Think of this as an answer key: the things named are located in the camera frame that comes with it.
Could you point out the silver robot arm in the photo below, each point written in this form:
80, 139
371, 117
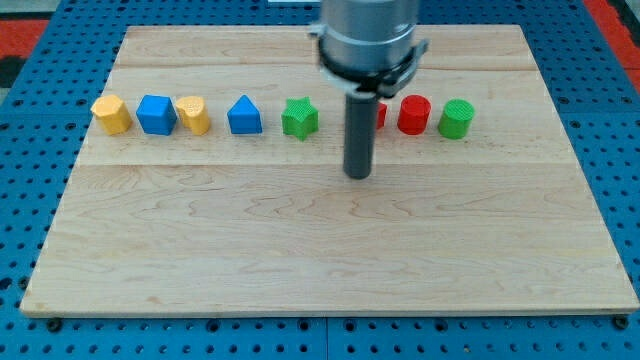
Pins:
367, 48

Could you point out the wooden board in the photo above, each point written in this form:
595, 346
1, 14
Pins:
500, 222

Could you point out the blue triangle block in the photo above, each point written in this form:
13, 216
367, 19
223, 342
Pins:
244, 117

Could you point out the green star block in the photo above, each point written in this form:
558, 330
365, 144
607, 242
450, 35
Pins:
299, 118

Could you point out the green cylinder block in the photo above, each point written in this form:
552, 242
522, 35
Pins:
456, 118

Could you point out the red cylinder block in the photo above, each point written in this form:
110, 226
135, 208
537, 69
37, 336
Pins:
414, 114

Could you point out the blue cube block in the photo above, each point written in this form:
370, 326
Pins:
156, 115

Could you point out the yellow heart block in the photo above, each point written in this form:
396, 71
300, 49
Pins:
193, 114

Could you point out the yellow hexagon block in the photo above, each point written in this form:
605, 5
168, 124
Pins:
112, 114

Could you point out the red block behind rod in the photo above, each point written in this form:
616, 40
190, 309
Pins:
381, 115

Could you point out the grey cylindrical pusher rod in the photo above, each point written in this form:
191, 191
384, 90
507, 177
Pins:
359, 136

